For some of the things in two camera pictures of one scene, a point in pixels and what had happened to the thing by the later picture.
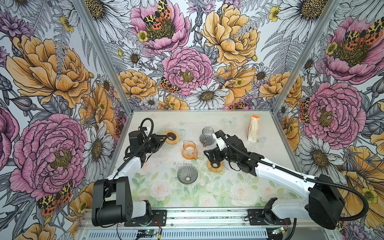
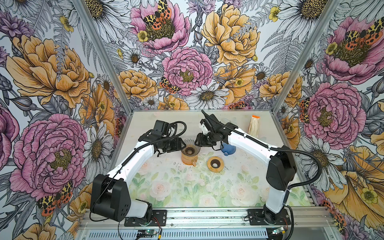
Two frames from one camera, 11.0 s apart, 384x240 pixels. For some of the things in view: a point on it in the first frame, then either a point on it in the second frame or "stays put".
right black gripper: [217, 151] → [201, 142]
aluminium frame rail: [195, 219] stays put
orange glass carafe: [189, 151] → [189, 160]
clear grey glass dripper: [187, 174] → [190, 149]
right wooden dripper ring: [215, 170] stays put
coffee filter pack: [253, 129] stays put
